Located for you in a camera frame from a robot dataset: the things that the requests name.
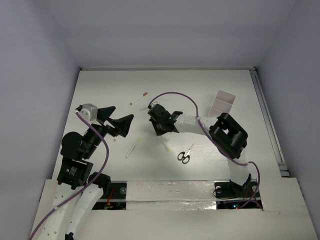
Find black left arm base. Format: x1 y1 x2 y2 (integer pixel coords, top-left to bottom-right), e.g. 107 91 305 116
92 181 127 211

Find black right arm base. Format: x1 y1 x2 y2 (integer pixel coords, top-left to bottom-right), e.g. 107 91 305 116
212 174 258 200

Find white divided desk organizer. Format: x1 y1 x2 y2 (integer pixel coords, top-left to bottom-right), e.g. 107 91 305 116
207 90 236 118

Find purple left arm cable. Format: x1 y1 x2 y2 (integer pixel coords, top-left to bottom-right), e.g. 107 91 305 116
26 111 111 240

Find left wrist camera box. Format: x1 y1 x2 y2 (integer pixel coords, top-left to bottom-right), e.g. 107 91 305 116
75 103 98 123

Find brown cap white marker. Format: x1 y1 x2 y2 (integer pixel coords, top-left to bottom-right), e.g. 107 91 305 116
129 92 148 105

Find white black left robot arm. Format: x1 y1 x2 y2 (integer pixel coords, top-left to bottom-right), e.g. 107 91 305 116
30 103 134 240

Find black handled scissors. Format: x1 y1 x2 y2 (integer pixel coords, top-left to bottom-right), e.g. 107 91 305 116
177 144 194 164

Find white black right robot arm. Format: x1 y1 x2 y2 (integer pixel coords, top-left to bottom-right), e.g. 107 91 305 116
147 104 252 196

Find bright yellow cap marker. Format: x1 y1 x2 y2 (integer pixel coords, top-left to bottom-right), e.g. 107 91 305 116
162 141 171 152

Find pale yellow highlighter pen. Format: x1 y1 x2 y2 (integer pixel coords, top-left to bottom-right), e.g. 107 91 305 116
125 137 141 159

